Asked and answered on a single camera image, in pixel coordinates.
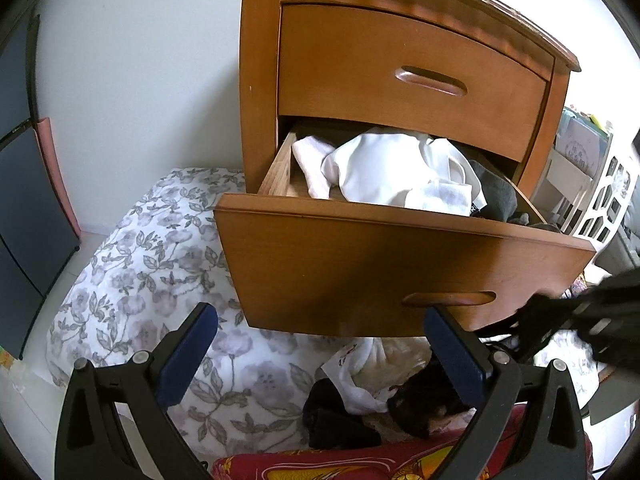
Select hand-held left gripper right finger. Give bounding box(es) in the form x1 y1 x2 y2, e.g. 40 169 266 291
424 305 587 480

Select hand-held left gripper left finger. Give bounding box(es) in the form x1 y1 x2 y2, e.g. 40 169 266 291
55 302 219 480

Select dark cloth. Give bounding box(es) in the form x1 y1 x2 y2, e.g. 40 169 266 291
480 292 581 361

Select white printed cloth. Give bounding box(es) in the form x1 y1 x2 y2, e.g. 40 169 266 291
320 337 396 414

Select wooden nightstand drawer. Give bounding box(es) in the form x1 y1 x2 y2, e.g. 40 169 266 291
214 120 598 338
277 4 556 163

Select black sock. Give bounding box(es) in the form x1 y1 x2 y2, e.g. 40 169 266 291
302 377 383 449

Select white ribbed cloth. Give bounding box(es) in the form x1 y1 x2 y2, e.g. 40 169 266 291
405 180 473 217

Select grey garment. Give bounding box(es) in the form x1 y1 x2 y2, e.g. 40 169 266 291
470 160 532 224

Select white garment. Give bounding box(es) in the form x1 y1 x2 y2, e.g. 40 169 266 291
320 127 488 218

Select pale pink sock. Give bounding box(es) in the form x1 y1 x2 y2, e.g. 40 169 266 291
291 135 336 200

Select grey padded headboard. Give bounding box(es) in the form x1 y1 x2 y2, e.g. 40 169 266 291
617 130 640 271

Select floral quilt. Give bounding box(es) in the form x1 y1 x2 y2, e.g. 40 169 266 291
47 167 616 453

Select white slatted rack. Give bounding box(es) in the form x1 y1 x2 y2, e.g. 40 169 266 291
542 107 640 246

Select red printed blanket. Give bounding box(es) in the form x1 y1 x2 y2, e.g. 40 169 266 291
212 405 593 480

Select grey notebook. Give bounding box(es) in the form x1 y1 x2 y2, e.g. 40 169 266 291
555 110 613 166

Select pink board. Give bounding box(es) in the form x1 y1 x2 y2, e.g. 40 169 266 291
37 117 82 253

